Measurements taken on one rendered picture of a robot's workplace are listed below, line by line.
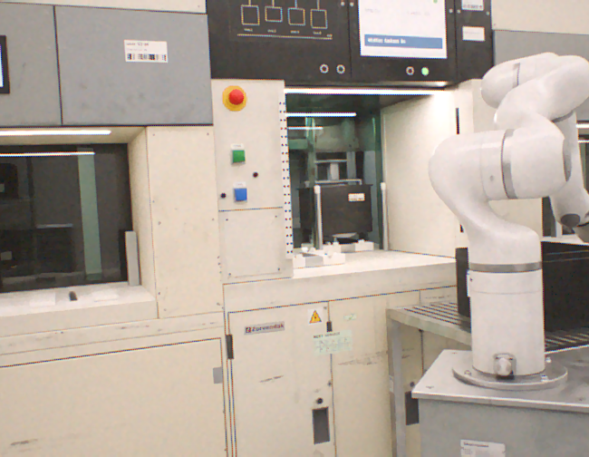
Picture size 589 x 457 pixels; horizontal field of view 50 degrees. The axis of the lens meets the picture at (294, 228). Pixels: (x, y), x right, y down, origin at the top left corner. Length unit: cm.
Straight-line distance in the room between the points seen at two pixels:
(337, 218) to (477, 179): 126
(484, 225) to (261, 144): 76
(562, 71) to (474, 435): 74
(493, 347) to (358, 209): 131
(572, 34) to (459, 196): 125
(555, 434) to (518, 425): 5
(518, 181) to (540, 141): 7
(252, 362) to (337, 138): 96
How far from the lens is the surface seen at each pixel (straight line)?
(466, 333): 149
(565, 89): 140
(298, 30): 175
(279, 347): 171
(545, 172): 107
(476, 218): 110
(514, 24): 215
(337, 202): 230
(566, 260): 152
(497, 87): 146
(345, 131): 231
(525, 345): 112
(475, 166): 109
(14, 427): 165
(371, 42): 184
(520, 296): 110
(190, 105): 162
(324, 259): 194
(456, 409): 108
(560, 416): 106
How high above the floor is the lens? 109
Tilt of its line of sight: 3 degrees down
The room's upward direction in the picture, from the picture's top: 3 degrees counter-clockwise
